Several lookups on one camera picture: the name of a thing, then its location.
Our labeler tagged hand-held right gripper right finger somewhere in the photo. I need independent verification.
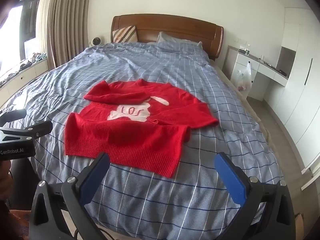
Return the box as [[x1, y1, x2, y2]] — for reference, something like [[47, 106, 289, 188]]
[[214, 152, 297, 240]]

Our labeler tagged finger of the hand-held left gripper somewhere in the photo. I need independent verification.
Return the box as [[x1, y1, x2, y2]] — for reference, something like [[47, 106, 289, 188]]
[[0, 108, 27, 127], [0, 121, 53, 143]]

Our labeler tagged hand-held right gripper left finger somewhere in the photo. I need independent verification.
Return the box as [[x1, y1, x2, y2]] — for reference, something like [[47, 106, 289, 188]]
[[29, 152, 111, 240]]

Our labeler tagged red knit sweater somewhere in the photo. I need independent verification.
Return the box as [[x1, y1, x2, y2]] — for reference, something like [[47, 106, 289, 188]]
[[64, 79, 220, 178]]

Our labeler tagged pile of clothes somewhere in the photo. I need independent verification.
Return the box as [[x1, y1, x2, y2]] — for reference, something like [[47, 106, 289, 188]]
[[0, 52, 48, 85]]

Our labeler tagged white window bench cabinet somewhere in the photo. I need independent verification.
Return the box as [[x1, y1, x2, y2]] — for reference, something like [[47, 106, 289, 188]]
[[0, 58, 49, 103]]

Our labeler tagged window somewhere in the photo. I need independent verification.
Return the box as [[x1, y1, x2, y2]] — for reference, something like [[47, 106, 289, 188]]
[[0, 0, 40, 64]]

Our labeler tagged clear plastic bag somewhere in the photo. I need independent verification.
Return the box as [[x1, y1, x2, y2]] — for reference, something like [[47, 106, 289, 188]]
[[231, 61, 252, 92]]

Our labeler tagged white wardrobe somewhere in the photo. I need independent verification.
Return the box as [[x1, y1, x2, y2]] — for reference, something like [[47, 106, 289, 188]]
[[260, 5, 320, 175]]

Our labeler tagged white desk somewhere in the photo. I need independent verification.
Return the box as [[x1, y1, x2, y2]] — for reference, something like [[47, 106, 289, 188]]
[[224, 45, 290, 102]]

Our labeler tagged beige curtain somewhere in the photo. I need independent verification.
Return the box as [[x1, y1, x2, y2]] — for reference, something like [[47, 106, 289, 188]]
[[37, 0, 94, 68]]

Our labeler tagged blue checked duvet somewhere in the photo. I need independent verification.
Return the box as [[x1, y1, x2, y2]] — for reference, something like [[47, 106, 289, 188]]
[[0, 41, 285, 240]]

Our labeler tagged striped cushion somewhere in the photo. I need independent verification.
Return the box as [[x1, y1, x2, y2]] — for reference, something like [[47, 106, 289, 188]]
[[112, 25, 138, 43]]

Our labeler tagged blue checked pillow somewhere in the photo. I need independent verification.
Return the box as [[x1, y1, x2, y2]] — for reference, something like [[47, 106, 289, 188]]
[[156, 32, 203, 48]]

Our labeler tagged wooden headboard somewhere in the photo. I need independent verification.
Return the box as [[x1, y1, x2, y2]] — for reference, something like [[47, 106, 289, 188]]
[[111, 14, 224, 60]]

